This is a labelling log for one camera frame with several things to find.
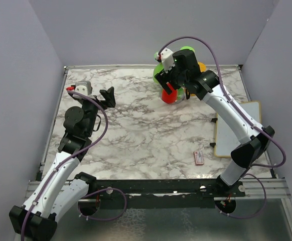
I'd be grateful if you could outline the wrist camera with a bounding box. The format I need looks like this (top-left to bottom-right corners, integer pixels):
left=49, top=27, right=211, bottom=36
left=155, top=48, right=175, bottom=73
left=66, top=81, right=92, bottom=97

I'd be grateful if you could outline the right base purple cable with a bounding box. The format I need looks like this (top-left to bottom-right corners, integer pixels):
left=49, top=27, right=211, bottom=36
left=218, top=173, right=266, bottom=219

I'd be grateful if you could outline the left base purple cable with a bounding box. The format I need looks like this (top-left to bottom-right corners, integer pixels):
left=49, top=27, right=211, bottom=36
left=77, top=187, right=127, bottom=222

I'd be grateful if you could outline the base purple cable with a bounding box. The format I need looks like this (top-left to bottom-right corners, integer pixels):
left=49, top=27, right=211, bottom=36
left=77, top=187, right=127, bottom=222
left=218, top=173, right=266, bottom=219

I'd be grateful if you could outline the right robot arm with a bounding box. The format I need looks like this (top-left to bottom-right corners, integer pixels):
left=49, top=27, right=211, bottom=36
left=155, top=48, right=275, bottom=196

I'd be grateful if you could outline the left green wine glass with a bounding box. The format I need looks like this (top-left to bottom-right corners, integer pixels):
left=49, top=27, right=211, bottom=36
left=153, top=52, right=164, bottom=83

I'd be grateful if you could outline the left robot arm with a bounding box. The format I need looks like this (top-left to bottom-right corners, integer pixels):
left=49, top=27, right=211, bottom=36
left=9, top=85, right=116, bottom=240

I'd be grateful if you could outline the red wine glass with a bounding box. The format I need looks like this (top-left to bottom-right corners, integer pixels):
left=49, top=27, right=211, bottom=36
left=161, top=83, right=178, bottom=104

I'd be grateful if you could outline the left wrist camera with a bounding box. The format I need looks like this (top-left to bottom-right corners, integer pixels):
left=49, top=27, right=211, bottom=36
left=66, top=81, right=92, bottom=97

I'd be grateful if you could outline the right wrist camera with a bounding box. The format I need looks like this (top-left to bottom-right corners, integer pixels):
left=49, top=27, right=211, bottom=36
left=155, top=48, right=175, bottom=73

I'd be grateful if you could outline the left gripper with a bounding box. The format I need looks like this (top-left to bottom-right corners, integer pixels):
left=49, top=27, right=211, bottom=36
left=80, top=86, right=115, bottom=136

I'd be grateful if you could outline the red white eraser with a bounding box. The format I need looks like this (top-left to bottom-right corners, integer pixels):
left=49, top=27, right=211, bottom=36
left=194, top=151, right=204, bottom=166

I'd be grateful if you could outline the small whiteboard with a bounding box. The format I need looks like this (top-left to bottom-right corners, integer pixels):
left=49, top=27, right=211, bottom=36
left=214, top=101, right=261, bottom=158

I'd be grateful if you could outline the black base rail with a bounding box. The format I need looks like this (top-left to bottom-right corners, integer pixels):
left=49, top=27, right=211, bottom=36
left=73, top=171, right=247, bottom=209

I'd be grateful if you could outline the chrome wine glass rack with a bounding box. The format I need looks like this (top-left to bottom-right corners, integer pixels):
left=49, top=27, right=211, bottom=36
left=160, top=87, right=186, bottom=104

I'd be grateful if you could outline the green wine glass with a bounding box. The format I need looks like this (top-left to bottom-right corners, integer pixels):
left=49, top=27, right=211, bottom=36
left=153, top=52, right=164, bottom=83
left=180, top=46, right=195, bottom=52

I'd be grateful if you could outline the orange wine glass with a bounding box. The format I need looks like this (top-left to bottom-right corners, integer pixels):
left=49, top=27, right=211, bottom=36
left=184, top=62, right=208, bottom=100

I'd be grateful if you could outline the rear green wine glass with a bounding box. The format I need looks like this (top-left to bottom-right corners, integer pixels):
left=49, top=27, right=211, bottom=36
left=180, top=46, right=195, bottom=52

